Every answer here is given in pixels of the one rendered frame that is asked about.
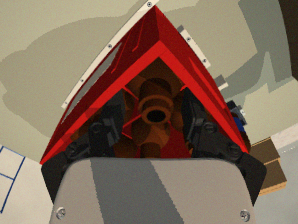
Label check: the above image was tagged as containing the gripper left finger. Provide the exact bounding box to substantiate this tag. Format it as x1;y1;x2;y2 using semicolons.
41;89;126;204

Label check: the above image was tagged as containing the brown bottle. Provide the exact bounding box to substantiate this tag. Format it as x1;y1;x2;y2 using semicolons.
90;88;135;125
113;133;138;158
127;57;184;125
169;88;213;154
230;112;251;153
131;116;170;158
70;118;92;142

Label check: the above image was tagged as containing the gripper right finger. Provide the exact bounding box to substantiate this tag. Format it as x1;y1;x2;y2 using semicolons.
181;87;267;207

